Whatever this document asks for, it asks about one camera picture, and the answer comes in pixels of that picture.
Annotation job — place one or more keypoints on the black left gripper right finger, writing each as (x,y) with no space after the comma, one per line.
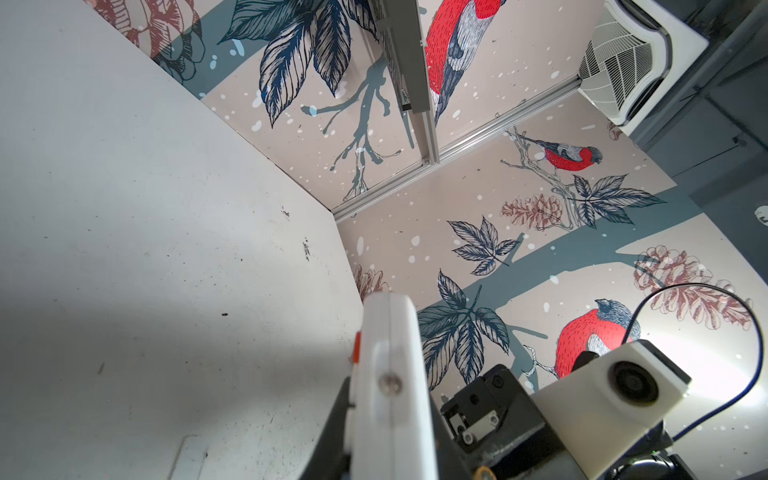
(449,425)

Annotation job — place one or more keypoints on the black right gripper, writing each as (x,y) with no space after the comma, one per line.
(508,437)

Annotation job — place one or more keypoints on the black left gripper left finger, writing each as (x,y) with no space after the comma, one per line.
(329,461)

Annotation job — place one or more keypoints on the white battery cover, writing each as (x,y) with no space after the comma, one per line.
(190,459)

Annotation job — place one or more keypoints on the white ceiling air vent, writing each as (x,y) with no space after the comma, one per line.
(637,53)

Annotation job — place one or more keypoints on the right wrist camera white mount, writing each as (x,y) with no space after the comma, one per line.
(602,409)

